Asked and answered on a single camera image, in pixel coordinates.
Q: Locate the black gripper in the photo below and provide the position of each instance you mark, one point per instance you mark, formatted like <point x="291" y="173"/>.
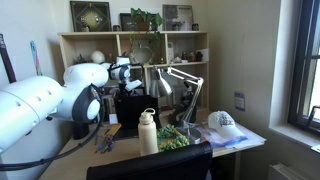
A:
<point x="123" y="89"/>

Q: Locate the black laptop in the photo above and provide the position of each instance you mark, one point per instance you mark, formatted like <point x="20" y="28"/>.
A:
<point x="136" y="111"/>

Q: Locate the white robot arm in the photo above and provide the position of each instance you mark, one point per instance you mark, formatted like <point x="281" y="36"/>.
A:
<point x="40" y="96"/>

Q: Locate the white egg-shaped ornament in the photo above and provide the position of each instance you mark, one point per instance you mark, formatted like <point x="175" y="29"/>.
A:
<point x="97" y="57"/>

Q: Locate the silver desk lamp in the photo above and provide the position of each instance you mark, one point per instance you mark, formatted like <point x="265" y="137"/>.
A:
<point x="166" y="85"/>

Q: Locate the cream water bottle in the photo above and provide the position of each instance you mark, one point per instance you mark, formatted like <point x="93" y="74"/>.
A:
<point x="147" y="133"/>

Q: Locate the colourful bead toy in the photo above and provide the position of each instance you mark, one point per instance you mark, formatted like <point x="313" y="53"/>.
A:
<point x="106" y="144"/>

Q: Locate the black cylinder speaker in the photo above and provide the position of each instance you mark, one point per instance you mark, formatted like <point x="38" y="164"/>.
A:
<point x="80" y="130"/>

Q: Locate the black microscope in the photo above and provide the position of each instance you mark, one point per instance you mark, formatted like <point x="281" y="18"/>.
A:
<point x="183" y="106"/>

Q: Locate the small black framed picture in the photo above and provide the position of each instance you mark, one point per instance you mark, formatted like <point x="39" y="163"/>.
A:
<point x="126" y="22"/>

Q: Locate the green yellow pompom wreath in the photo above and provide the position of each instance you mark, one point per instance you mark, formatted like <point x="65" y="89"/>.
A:
<point x="171" y="138"/>

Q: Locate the potted green plant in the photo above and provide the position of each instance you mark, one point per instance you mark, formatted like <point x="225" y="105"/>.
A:
<point x="146" y="20"/>

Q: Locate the wooden shelf unit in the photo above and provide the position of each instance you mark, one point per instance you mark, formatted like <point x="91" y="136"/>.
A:
<point x="186" y="43"/>

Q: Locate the large dark framed picture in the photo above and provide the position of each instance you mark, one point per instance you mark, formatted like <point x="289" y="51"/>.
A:
<point x="90" y="16"/>

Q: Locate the black chair back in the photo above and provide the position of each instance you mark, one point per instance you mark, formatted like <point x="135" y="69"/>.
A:
<point x="153" y="165"/>

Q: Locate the grey framed print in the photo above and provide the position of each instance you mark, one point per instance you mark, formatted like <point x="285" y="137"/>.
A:
<point x="178" y="17"/>

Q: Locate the white baseball cap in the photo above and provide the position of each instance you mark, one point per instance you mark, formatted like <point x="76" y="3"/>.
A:
<point x="225" y="124"/>

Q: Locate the dark guitar neck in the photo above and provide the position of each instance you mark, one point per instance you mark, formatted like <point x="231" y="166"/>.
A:
<point x="7" y="61"/>

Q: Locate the white papers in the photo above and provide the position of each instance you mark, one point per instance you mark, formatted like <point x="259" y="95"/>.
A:
<point x="246" y="138"/>

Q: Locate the white radiator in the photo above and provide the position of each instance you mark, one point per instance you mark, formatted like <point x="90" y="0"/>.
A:
<point x="290" y="172"/>

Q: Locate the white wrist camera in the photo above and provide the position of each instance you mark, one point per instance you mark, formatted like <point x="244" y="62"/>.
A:
<point x="134" y="84"/>

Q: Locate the blue wall tag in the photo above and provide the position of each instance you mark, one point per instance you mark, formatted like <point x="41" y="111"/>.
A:
<point x="239" y="101"/>

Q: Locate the dark window frame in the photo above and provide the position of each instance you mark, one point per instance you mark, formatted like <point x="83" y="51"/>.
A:
<point x="301" y="66"/>

